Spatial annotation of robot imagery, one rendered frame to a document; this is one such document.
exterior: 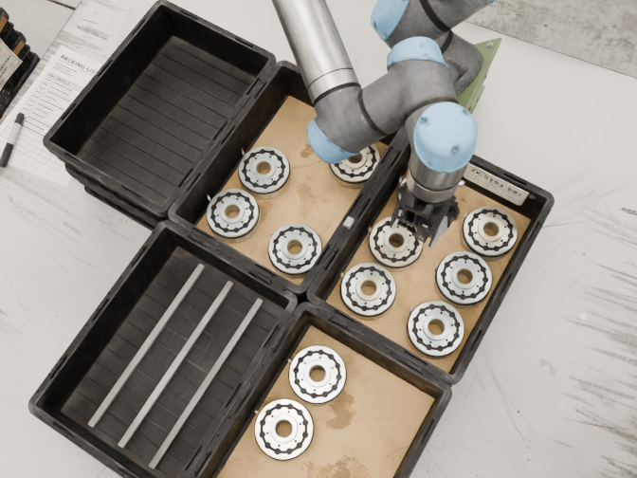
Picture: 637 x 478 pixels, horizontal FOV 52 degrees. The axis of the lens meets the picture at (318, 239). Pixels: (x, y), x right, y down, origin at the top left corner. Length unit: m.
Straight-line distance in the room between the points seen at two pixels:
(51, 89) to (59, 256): 0.43
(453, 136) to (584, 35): 1.91
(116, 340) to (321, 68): 0.65
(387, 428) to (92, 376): 0.55
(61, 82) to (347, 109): 0.96
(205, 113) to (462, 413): 0.81
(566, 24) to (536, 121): 1.14
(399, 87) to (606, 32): 1.90
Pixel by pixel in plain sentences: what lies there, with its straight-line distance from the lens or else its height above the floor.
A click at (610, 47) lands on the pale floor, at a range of 2.70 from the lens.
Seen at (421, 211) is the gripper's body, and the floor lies 1.17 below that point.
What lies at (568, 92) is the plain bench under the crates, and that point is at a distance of 1.67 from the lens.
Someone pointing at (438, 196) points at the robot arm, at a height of 1.20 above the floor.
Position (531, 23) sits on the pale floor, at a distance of 2.68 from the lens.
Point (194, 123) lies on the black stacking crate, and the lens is 1.43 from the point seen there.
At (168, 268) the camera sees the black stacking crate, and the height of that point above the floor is 0.83.
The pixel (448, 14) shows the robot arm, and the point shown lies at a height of 1.01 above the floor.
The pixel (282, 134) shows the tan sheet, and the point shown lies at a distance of 1.39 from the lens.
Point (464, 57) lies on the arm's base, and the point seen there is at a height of 0.90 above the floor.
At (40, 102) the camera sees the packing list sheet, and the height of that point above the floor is 0.70.
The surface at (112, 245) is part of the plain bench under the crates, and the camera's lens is 1.51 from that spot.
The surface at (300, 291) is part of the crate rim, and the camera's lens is 1.15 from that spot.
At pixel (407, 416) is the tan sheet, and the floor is 0.83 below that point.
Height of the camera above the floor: 2.04
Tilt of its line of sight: 70 degrees down
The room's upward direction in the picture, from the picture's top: 6 degrees counter-clockwise
